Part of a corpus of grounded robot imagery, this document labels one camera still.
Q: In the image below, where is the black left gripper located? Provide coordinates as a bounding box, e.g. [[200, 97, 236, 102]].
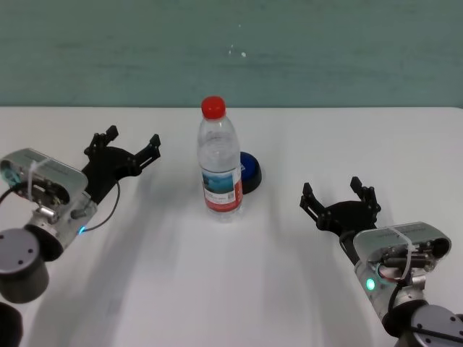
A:
[[81, 124, 162, 207]]

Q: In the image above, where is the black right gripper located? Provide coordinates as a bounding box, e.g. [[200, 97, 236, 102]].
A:
[[299, 176, 383, 267]]

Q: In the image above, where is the blue push button black base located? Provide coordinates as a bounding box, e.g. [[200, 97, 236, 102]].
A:
[[238, 151, 264, 195]]

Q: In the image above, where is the clear water bottle red cap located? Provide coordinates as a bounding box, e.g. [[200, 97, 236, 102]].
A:
[[196, 95, 244, 224]]

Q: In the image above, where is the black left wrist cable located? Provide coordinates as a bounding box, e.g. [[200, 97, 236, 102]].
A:
[[77, 179, 122, 233]]

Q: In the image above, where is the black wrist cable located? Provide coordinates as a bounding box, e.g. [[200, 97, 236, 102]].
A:
[[386, 280, 403, 319], [77, 179, 122, 233]]

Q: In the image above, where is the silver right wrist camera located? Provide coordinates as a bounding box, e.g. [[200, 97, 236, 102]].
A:
[[352, 220, 453, 279]]

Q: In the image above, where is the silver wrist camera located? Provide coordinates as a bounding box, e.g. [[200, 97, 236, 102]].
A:
[[0, 147, 89, 210], [352, 220, 453, 279]]

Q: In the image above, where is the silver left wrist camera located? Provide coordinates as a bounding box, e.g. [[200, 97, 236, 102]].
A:
[[0, 147, 89, 210]]

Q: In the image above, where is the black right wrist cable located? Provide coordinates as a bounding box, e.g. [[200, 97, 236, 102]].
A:
[[386, 280, 403, 319]]

